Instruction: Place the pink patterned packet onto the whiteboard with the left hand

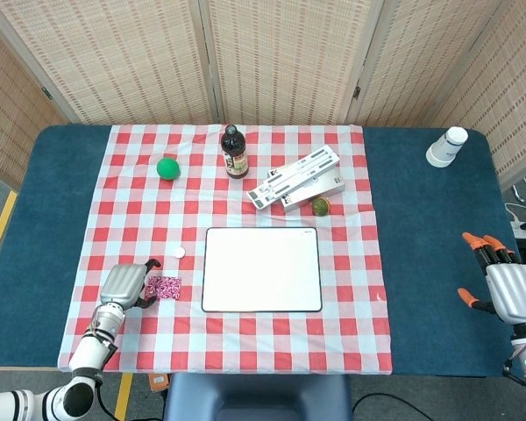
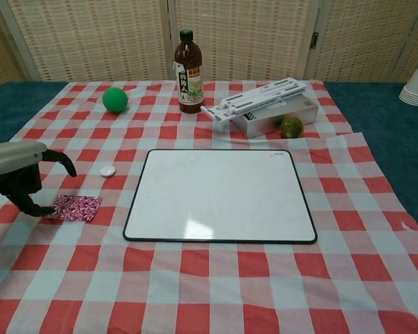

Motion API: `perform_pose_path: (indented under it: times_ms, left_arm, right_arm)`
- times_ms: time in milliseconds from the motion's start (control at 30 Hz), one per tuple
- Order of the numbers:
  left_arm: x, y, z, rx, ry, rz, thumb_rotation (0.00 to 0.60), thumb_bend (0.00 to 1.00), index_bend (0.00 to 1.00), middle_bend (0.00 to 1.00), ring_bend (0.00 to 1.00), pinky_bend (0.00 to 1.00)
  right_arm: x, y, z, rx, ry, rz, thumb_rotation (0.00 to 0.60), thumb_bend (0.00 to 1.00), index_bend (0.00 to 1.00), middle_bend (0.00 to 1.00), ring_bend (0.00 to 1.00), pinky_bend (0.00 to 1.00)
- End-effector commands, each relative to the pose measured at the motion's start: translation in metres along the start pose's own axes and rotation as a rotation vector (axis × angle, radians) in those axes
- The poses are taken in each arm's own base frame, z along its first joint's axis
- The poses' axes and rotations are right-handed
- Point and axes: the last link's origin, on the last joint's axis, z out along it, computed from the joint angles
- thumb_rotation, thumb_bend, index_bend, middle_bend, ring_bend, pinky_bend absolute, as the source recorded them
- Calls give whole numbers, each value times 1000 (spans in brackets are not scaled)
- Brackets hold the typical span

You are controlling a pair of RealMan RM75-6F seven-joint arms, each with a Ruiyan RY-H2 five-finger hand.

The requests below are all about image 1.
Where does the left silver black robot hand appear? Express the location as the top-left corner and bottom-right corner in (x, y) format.
(99, 258), (162, 310)

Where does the right silver orange-tipped robot hand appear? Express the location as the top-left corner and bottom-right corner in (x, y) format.
(458, 232), (526, 325)

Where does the white rectangular board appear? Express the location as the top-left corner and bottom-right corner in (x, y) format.
(201, 226), (323, 314)

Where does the blue table cover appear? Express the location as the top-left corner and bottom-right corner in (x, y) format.
(0, 125), (525, 378)

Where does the green ball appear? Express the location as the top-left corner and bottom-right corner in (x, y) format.
(156, 157), (181, 181)

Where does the red white checkered tablecloth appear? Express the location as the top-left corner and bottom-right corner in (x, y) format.
(57, 124), (394, 376)

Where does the white paper cup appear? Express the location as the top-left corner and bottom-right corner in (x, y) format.
(425, 126), (469, 168)

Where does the dark sauce bottle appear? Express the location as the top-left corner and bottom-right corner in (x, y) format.
(220, 124), (250, 180)

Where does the blue chair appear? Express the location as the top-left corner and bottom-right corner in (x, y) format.
(163, 372), (354, 421)

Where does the white folding stand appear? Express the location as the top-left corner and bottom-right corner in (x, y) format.
(246, 144), (341, 211)

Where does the white box with markers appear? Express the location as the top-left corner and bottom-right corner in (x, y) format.
(267, 168), (346, 214)

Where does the woven folding screen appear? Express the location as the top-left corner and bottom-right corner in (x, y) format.
(0, 0), (526, 190)

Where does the black floor cable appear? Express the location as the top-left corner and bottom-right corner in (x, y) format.
(352, 392), (435, 421)

